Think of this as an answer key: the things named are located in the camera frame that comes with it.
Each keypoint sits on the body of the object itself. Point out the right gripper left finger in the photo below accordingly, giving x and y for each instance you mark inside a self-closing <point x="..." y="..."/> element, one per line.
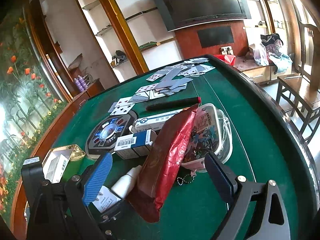
<point x="83" y="189"/>

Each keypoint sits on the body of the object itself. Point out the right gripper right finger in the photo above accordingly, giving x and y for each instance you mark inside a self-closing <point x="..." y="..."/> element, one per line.
<point x="269" y="219"/>

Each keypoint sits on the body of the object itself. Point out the white printed medicine box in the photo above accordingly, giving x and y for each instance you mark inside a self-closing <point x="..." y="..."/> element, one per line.
<point x="61" y="163"/>

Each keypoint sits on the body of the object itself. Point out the small white dropper bottle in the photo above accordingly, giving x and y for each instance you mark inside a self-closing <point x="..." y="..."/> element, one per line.
<point x="126" y="183"/>

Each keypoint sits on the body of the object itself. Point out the blue white barcode medicine box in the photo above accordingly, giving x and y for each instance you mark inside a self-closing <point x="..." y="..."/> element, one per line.
<point x="135" y="145"/>

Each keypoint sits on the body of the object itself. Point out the clear cartoon plastic case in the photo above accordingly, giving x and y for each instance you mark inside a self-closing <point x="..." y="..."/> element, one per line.
<point x="211" y="133"/>

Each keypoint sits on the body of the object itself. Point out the long white blue medicine box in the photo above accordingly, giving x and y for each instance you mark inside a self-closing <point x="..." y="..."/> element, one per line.
<point x="153" y="122"/>

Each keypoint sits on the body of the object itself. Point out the red foil packet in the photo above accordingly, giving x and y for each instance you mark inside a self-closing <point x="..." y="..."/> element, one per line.
<point x="161" y="166"/>

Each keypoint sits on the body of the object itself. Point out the black stick with red tip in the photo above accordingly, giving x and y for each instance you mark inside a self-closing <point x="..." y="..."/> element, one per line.
<point x="187" y="102"/>

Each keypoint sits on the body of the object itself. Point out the round mahjong table control panel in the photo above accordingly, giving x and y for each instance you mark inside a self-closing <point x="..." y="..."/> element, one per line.
<point x="104" y="136"/>

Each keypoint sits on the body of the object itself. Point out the left purple spray bottle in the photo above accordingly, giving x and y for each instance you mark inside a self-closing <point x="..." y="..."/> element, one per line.
<point x="78" y="85"/>

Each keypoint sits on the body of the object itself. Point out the purple spray bottle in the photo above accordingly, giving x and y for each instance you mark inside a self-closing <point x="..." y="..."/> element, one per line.
<point x="78" y="85"/>
<point x="82" y="82"/>

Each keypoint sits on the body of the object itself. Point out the right purple spray bottle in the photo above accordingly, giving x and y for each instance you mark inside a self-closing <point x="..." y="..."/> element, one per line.
<point x="82" y="82"/>

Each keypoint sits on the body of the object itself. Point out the wooden chair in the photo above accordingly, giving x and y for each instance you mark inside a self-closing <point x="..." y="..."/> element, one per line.
<point x="301" y="91"/>

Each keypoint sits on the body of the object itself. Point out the dark items on shelf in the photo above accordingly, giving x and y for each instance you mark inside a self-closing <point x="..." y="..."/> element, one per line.
<point x="118" y="58"/>

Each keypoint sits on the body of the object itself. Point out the scattered playing cards pile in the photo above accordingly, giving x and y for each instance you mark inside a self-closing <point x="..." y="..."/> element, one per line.
<point x="164" y="82"/>

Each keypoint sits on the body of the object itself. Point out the pile of clothes on cabinet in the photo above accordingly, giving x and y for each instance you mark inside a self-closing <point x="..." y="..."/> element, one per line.
<point x="269" y="51"/>

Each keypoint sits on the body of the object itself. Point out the black wall panel under television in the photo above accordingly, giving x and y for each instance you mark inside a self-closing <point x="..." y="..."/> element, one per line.
<point x="215" y="36"/>

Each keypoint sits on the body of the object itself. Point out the wall-mounted black television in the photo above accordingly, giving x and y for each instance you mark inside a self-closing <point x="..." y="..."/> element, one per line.
<point x="179" y="14"/>

